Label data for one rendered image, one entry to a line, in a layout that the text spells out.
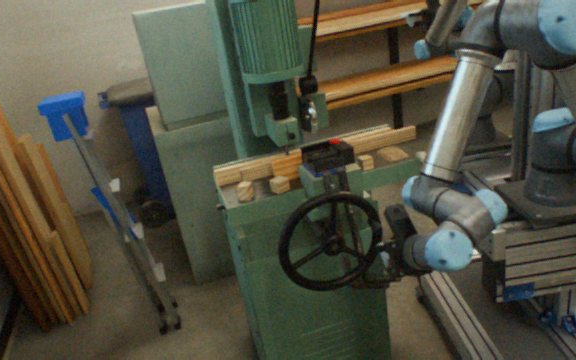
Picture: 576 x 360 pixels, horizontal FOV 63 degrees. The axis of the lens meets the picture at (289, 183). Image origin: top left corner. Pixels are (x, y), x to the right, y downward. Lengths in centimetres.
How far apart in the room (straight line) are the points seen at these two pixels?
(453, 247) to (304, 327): 80
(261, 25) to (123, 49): 246
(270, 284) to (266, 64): 65
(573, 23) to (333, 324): 111
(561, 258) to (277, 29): 98
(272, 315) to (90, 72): 261
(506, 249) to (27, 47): 322
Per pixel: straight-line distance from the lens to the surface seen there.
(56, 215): 280
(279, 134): 140
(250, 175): 146
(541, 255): 145
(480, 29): 104
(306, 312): 156
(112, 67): 371
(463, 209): 97
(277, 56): 132
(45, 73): 375
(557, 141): 132
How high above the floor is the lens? 146
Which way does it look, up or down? 24 degrees down
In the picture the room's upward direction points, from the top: 10 degrees counter-clockwise
